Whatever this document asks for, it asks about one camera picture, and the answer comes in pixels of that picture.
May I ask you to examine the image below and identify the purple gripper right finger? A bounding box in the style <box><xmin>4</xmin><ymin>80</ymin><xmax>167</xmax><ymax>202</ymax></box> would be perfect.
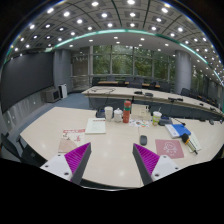
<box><xmin>133</xmin><ymin>143</ymin><xmax>180</xmax><ymax>185</ymax></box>

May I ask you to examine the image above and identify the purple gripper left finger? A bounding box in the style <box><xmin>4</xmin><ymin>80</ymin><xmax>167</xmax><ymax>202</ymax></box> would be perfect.
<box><xmin>41</xmin><ymin>143</ymin><xmax>91</xmax><ymax>185</ymax></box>

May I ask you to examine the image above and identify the pink mouse pad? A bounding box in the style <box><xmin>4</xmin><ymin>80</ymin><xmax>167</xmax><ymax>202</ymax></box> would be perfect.
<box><xmin>155</xmin><ymin>139</ymin><xmax>184</xmax><ymax>159</ymax></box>

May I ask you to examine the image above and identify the dark grey computer mouse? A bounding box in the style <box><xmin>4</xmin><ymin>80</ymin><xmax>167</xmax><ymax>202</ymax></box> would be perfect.
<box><xmin>140</xmin><ymin>135</ymin><xmax>147</xmax><ymax>146</ymax></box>

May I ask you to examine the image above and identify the red and white magazine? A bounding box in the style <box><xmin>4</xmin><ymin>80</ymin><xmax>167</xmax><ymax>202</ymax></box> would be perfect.
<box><xmin>58</xmin><ymin>129</ymin><xmax>85</xmax><ymax>153</ymax></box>

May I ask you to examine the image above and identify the black and yellow microphone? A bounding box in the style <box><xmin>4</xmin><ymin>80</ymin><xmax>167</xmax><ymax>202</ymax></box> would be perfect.
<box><xmin>181</xmin><ymin>133</ymin><xmax>197</xmax><ymax>154</ymax></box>

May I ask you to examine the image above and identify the colourful sticker sheet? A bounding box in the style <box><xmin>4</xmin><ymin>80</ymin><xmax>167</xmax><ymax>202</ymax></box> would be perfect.
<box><xmin>129</xmin><ymin>119</ymin><xmax>149</xmax><ymax>128</ymax></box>

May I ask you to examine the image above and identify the black office chair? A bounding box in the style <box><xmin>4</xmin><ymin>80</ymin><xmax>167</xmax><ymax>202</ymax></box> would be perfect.
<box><xmin>0</xmin><ymin>132</ymin><xmax>48</xmax><ymax>168</ymax></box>

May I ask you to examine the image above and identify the white booklet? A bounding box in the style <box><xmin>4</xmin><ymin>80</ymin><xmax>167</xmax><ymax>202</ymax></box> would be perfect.
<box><xmin>85</xmin><ymin>118</ymin><xmax>106</xmax><ymax>134</ymax></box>

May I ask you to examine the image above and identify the green and white drink cup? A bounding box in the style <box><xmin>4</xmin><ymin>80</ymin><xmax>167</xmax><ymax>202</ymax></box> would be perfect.
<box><xmin>152</xmin><ymin>111</ymin><xmax>162</xmax><ymax>126</ymax></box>

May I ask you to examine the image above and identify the white paper box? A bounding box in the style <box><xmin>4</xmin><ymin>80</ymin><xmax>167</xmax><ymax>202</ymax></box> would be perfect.
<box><xmin>131</xmin><ymin>104</ymin><xmax>151</xmax><ymax>120</ymax></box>

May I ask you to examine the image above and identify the white ceramic teapot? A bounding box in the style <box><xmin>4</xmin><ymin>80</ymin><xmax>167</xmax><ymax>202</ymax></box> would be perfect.
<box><xmin>114</xmin><ymin>108</ymin><xmax>123</xmax><ymax>122</ymax></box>

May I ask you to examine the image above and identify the long conference table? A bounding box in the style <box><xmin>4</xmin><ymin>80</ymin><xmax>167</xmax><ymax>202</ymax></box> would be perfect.
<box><xmin>83</xmin><ymin>86</ymin><xmax>224</xmax><ymax>118</ymax></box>

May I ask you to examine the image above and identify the white paper cup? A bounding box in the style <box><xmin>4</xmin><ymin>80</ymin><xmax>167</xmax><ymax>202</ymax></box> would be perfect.
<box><xmin>104</xmin><ymin>106</ymin><xmax>113</xmax><ymax>121</ymax></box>

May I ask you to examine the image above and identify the red thermos bottle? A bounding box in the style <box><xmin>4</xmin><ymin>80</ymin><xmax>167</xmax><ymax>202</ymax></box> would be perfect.
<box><xmin>123</xmin><ymin>100</ymin><xmax>131</xmax><ymax>123</ymax></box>

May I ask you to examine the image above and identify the grey cabinet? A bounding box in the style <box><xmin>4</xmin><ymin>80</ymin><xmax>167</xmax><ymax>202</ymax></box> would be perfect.
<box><xmin>43</xmin><ymin>89</ymin><xmax>60</xmax><ymax>103</ymax></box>

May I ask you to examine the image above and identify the white air purifier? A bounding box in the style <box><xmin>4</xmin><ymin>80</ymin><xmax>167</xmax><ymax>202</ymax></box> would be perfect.
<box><xmin>59</xmin><ymin>84</ymin><xmax>68</xmax><ymax>99</ymax></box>

